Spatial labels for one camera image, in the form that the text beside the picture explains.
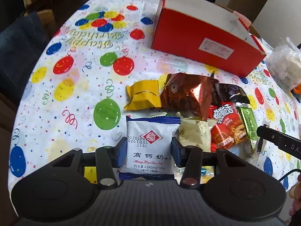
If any cream pastry packet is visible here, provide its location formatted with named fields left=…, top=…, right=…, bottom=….
left=176, top=112, right=218, bottom=152

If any white blue milk snack packet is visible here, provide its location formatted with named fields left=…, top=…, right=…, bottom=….
left=119, top=116, right=181, bottom=181

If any green snack bar wrapper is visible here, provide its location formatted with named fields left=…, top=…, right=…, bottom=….
left=236, top=103, right=258, bottom=158

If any red chips snack bag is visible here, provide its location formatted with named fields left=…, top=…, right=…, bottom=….
left=208, top=102, right=247, bottom=153

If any brown foil Oreo bag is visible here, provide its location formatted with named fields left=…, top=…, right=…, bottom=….
left=160, top=73, right=219, bottom=121

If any dark purple snack packet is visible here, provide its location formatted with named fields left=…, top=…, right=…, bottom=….
left=210, top=71, right=250, bottom=107

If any yellow snack packet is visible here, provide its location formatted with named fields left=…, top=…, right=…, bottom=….
left=124, top=80, right=162, bottom=111

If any clear plastic bag of snacks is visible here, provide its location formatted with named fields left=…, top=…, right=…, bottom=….
left=266, top=37, right=301, bottom=92

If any person's hand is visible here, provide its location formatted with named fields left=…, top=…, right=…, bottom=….
left=289, top=174, right=301, bottom=216

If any orange green bottle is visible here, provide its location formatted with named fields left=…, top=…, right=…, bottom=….
left=291, top=84, right=301, bottom=103

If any balloon birthday tablecloth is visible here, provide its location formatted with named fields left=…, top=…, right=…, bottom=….
left=7, top=0, right=300, bottom=189

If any red cardboard box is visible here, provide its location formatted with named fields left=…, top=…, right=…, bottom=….
left=151, top=0, right=266, bottom=77

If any dark blue chair cushion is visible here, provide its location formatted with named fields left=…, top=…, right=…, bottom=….
left=0, top=12, right=49, bottom=105

